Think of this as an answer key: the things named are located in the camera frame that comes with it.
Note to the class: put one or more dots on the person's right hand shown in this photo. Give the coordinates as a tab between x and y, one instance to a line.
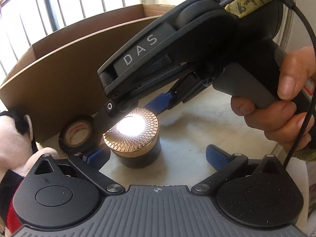
296	64

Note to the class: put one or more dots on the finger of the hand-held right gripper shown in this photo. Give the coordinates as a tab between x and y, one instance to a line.
106	118
161	102

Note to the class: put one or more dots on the plush doll with red top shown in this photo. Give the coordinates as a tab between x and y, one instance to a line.
12	138

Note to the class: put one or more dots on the person's right forearm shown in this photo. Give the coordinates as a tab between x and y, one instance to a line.
306	155

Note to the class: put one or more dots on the black jar with gold lid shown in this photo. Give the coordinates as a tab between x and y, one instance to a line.
145	128

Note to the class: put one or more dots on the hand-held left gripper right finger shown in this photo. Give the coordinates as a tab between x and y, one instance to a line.
217	156

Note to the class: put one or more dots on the brown cardboard box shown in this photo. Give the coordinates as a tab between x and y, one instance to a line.
61	79

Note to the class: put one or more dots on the black tape roll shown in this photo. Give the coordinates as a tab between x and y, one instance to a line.
64	140

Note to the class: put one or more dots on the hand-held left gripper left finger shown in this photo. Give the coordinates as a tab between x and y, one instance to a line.
97	156

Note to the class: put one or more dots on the metal window railing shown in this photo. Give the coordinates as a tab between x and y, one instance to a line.
49	5

